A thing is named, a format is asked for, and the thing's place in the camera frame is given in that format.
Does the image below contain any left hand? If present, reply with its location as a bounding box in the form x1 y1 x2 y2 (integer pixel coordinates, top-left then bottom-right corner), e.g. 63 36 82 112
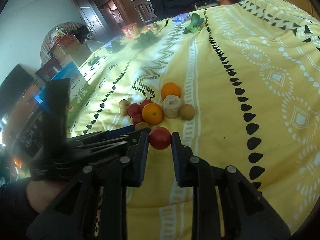
26 180 67 213

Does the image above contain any large orange left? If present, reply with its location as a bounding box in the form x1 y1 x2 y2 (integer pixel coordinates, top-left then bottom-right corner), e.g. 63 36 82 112
142 103 164 125

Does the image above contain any small orange back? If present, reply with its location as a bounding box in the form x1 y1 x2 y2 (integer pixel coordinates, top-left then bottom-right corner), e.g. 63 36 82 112
161 82 181 100

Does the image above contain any brown longan fruit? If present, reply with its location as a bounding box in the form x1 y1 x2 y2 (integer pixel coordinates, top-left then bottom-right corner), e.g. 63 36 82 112
179 104 195 120

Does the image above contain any blue green radish box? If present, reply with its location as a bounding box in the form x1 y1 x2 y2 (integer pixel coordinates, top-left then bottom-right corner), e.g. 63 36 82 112
50 61 94 129

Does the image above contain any green leafy vegetable left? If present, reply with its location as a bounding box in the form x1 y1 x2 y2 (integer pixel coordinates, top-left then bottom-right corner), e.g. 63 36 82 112
106 41 125 54

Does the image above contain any green leafy vegetable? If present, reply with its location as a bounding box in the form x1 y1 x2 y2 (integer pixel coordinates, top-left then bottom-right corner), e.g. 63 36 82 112
183 13 204 34
132 30 159 49
106 41 125 54

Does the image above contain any green leafy vegetable centre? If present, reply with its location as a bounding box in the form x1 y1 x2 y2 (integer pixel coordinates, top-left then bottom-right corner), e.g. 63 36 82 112
132 30 159 49

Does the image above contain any red instant noodle cup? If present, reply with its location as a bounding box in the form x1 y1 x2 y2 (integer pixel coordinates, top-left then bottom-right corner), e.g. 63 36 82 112
121 23 139 39

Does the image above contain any yellow snack packet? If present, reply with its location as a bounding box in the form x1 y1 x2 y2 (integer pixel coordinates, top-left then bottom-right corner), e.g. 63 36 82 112
142 23 158 33

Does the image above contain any cardboard boxes stack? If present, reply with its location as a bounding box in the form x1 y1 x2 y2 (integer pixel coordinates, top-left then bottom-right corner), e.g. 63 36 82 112
40 22 92 67

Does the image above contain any wooden chair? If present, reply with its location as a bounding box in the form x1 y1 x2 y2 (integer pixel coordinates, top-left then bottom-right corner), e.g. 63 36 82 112
132 0 158 25

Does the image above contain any blue white small packet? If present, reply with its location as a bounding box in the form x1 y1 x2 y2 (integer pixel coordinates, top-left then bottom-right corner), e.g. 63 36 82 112
172 13 190 25

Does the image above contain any green leafy vegetable right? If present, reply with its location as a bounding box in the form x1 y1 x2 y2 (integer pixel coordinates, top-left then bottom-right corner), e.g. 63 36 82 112
183 13 204 34

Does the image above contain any wooden door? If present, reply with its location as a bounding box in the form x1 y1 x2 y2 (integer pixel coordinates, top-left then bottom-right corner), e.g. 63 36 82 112
71 0 109 40

